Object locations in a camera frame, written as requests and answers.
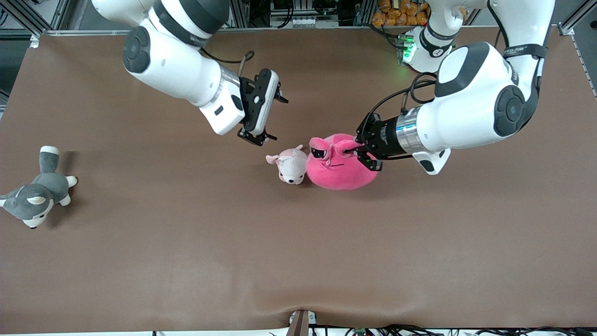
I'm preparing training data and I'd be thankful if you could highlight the bright pink round plush toy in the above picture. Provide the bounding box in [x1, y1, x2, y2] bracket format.
[305, 133, 380, 191]

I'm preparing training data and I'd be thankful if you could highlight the pale pink small plush toy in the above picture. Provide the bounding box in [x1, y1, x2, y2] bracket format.
[266, 145, 309, 185]

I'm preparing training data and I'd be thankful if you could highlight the grey white husky plush toy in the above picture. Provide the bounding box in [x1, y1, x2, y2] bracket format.
[0, 146, 78, 229]

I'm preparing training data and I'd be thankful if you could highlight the brown table cover mat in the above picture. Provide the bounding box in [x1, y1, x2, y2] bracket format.
[0, 28, 597, 333]

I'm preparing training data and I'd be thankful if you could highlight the orange snack bag pile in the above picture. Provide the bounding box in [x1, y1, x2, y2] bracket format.
[372, 0, 430, 27]

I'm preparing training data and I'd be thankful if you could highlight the aluminium table edge rail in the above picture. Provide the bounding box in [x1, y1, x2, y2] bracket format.
[30, 26, 572, 38]

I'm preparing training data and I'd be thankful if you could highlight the black floor cable bundle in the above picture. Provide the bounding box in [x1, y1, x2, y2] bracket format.
[345, 324, 597, 336]

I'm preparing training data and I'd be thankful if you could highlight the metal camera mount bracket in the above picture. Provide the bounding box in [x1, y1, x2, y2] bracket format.
[286, 309, 318, 336]

